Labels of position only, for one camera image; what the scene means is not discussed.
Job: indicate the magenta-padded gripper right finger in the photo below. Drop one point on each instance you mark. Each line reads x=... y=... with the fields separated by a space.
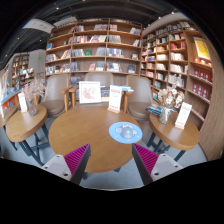
x=146 y=160

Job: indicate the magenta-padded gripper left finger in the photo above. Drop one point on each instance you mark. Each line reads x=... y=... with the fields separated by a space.
x=76 y=160

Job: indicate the round blue cartoon mouse pad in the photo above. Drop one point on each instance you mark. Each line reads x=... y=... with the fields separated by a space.
x=114 y=133

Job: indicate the round wooden side table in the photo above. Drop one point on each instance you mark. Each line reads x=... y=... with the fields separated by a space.
x=173 y=136
x=26 y=125

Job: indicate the glass vase with pale flowers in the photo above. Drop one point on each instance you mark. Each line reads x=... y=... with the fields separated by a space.
x=164 y=115

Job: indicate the stack of colourful books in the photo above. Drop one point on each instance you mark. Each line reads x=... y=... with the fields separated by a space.
x=154 y=110

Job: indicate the small white sign card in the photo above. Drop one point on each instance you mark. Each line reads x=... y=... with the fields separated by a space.
x=22 y=101
x=183 y=115

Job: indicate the white framed floral picture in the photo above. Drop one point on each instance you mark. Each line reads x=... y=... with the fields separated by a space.
x=90 y=92

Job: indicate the white sign card, wooden base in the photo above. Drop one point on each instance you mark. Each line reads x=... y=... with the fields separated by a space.
x=115 y=98

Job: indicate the dark upright book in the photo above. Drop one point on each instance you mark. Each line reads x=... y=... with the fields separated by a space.
x=105 y=93

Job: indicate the stack of blue books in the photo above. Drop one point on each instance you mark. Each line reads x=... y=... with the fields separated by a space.
x=126 y=88

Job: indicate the low colourful book display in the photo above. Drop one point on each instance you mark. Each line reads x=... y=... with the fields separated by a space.
x=6 y=90

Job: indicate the curved wooden bookshelf unit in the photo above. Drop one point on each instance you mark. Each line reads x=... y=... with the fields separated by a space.
x=173 y=56

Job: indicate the distant wooden bookshelf unit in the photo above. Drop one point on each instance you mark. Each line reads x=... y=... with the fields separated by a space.
x=20 y=66

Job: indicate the white hanging ceiling panel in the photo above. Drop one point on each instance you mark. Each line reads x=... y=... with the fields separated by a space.
x=38 y=26

